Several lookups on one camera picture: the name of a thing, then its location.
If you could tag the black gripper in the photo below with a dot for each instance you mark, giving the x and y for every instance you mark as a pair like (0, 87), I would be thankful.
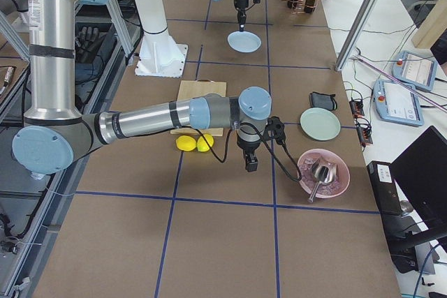
(240, 2)
(246, 146)

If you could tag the light blue plate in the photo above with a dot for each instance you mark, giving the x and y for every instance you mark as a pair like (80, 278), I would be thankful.
(244, 41)

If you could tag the light green plate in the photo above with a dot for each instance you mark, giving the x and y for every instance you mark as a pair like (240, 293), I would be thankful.
(320, 124)

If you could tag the upper yellow lemon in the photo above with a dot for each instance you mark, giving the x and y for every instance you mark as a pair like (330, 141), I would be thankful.
(204, 143)

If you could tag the yellow lemon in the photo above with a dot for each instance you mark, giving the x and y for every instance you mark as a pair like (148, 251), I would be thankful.
(186, 143)
(204, 143)

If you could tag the pink bowl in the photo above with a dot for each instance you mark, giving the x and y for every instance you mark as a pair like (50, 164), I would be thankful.
(331, 190)

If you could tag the lower yellow lemon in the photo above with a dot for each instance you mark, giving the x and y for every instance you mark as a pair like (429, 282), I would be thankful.
(186, 143)

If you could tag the metal scoop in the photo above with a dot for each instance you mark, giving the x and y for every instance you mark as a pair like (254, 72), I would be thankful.
(324, 173)

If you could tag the bamboo cutting board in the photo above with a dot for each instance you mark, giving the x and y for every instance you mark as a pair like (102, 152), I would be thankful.
(193, 89)

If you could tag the folded grey cloth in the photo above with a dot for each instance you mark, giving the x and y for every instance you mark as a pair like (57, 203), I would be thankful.
(324, 101)

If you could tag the black computer box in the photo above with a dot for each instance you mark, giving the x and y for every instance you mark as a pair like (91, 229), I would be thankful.
(396, 221)

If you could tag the near teach pendant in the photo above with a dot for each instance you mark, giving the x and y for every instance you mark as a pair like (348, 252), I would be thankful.
(396, 104)

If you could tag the teach pendant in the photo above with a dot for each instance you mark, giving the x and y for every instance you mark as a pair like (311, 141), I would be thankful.
(396, 104)
(416, 70)

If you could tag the black monitor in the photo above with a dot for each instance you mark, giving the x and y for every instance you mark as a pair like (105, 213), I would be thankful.
(420, 172)

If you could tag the reacher grabber stick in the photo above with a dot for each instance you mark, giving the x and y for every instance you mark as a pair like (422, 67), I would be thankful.
(403, 84)

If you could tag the far teach pendant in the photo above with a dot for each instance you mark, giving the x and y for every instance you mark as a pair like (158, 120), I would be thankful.
(416, 70)

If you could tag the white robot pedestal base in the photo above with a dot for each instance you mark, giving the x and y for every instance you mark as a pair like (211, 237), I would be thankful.
(159, 54)

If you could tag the aluminium frame post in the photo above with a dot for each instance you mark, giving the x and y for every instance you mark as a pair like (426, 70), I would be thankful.
(356, 29)

